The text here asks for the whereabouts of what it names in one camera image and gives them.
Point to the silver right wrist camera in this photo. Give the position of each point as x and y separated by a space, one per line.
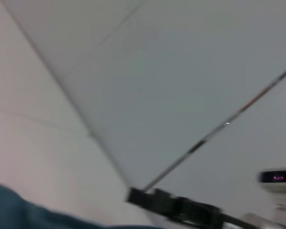
278 179

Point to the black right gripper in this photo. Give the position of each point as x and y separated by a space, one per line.
200 213

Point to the blue teal shirt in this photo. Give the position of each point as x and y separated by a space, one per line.
38 210

